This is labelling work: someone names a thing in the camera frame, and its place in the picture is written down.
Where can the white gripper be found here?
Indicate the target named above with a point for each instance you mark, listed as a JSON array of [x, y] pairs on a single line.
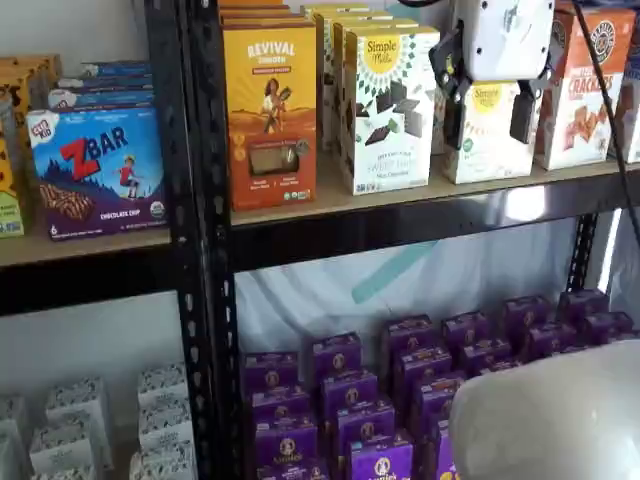
[[505, 35]]

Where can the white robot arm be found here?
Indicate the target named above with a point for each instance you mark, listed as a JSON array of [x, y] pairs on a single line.
[[550, 420]]

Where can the small white Simple Mills box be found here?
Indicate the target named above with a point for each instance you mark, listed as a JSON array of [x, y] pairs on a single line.
[[492, 135], [436, 130]]

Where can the Simple Mills mint chocolate box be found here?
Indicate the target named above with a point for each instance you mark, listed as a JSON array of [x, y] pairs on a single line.
[[322, 65], [392, 115], [340, 90]]

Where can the orange white crackers box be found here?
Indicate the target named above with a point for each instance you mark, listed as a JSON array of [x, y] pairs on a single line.
[[585, 110]]

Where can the wooden shelf board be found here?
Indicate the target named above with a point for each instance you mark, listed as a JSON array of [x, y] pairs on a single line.
[[380, 200], [75, 247]]

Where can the white blue snack box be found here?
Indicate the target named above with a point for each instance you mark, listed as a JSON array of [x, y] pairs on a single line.
[[629, 120]]

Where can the purple Annie's box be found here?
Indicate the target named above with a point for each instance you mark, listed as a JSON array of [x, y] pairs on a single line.
[[292, 470], [270, 372], [367, 427], [607, 327], [525, 315], [337, 355], [280, 407], [482, 355], [552, 337], [437, 400], [382, 460], [285, 445], [407, 335], [582, 305], [347, 395], [442, 450], [422, 367], [465, 330]]

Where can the orange Revival box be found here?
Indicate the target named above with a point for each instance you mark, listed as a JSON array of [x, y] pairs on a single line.
[[272, 120], [260, 12]]

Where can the black metal shelf rack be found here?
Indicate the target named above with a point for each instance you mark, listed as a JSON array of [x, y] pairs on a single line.
[[210, 240], [165, 150]]

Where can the blue Zbar chocolate chip box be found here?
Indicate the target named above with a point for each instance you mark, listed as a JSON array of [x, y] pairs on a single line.
[[100, 97], [117, 68], [100, 175], [107, 82]]

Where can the white patterned box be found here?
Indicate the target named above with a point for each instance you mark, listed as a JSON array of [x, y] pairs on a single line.
[[62, 474], [162, 382], [162, 462], [77, 400], [65, 447], [165, 422]]

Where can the yellow green cookie box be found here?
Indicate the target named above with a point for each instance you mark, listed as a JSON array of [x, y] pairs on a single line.
[[15, 85], [7, 200], [42, 70]]

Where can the teal tape strip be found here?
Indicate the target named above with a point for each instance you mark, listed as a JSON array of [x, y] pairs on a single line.
[[395, 272]]

